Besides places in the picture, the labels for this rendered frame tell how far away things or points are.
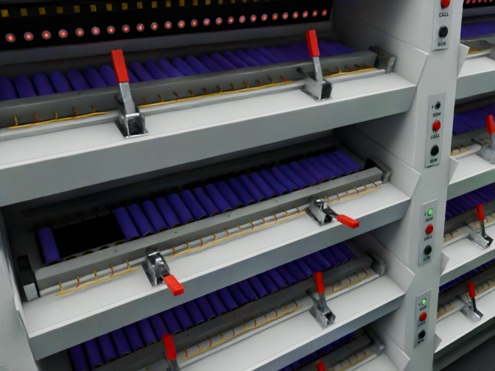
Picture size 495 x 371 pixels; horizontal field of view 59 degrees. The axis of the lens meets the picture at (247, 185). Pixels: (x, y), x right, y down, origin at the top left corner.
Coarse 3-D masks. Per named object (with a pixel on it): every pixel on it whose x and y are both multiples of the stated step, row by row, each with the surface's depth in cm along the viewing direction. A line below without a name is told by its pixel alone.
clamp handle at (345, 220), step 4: (324, 204) 66; (328, 204) 66; (324, 208) 66; (324, 212) 66; (328, 212) 65; (332, 212) 65; (332, 216) 64; (336, 216) 64; (340, 216) 63; (344, 216) 63; (340, 220) 63; (344, 220) 62; (348, 220) 62; (352, 220) 62; (356, 220) 61; (344, 224) 62; (348, 224) 61; (352, 224) 61; (356, 224) 61; (352, 228) 61
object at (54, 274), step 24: (312, 192) 69; (336, 192) 72; (216, 216) 62; (240, 216) 63; (264, 216) 66; (144, 240) 57; (168, 240) 58; (192, 240) 60; (72, 264) 53; (96, 264) 54; (120, 264) 56
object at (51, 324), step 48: (288, 144) 80; (384, 192) 75; (240, 240) 62; (288, 240) 63; (336, 240) 70; (96, 288) 54; (144, 288) 54; (192, 288) 57; (48, 336) 49; (96, 336) 53
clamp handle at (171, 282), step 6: (156, 264) 54; (162, 264) 55; (156, 270) 54; (162, 270) 53; (162, 276) 52; (168, 276) 52; (174, 276) 52; (168, 282) 50; (174, 282) 50; (168, 288) 50; (174, 288) 49; (180, 288) 49; (174, 294) 49
